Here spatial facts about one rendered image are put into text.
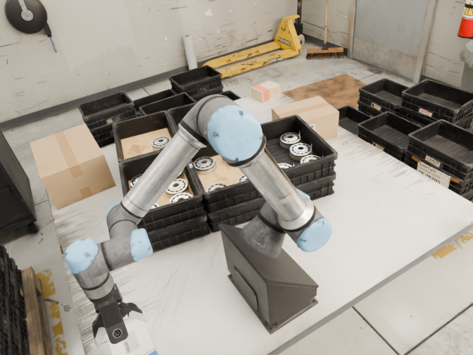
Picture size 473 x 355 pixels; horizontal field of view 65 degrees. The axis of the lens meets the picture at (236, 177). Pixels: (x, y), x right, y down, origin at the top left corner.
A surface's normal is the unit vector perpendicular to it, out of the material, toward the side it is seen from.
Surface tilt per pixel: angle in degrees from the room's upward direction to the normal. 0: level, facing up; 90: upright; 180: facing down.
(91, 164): 90
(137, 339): 0
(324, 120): 90
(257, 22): 90
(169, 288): 0
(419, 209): 0
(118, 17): 90
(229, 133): 75
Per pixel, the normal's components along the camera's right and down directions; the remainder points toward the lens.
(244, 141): 0.30, 0.33
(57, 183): 0.52, 0.48
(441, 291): -0.11, -0.78
